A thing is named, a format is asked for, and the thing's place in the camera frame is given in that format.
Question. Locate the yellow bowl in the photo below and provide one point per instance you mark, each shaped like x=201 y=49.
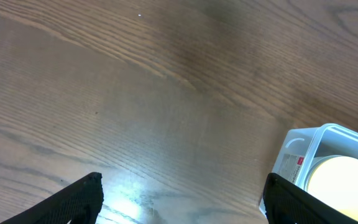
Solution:
x=334 y=181

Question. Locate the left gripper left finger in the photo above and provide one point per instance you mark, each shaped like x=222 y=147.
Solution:
x=78 y=203

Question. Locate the clear plastic container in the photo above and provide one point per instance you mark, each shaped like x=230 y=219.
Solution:
x=302 y=146

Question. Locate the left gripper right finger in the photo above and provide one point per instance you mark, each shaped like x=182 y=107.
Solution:
x=285 y=203

